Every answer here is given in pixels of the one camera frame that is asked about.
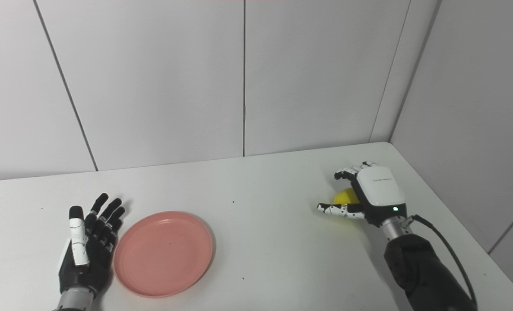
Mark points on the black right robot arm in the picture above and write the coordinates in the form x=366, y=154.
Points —
x=425, y=272

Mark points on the yellow lemon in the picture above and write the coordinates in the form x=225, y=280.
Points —
x=346, y=196

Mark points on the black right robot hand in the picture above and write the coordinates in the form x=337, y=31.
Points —
x=381, y=192

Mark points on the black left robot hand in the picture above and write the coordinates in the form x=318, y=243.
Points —
x=88, y=259

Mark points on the pink round plate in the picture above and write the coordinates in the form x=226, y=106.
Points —
x=163, y=255

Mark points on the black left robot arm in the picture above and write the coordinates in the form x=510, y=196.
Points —
x=73, y=301

